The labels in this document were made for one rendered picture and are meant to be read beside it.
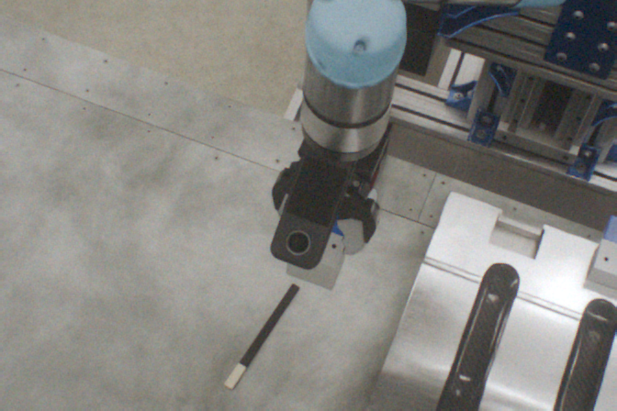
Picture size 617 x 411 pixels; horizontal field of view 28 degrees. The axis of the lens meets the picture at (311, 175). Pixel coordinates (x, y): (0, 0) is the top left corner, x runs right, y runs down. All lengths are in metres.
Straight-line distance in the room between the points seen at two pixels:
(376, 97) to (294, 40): 1.56
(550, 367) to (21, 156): 0.64
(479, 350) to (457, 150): 0.94
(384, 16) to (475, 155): 1.25
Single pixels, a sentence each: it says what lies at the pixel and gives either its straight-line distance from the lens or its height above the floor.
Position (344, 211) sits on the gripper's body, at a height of 1.05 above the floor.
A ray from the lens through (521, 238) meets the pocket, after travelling 1.36.
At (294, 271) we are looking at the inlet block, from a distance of 1.25.
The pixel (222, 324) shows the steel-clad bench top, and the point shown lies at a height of 0.80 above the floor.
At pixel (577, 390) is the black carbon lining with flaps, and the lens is 1.28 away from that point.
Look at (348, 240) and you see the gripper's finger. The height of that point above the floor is 0.98.
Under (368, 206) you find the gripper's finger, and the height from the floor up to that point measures 1.06.
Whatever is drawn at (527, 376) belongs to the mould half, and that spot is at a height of 0.88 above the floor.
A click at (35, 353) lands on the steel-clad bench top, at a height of 0.80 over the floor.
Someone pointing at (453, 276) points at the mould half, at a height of 0.89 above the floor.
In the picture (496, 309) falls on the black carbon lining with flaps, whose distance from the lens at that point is 1.30.
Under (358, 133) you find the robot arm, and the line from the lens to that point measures 1.01.
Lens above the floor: 2.04
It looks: 60 degrees down
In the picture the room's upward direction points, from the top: 7 degrees clockwise
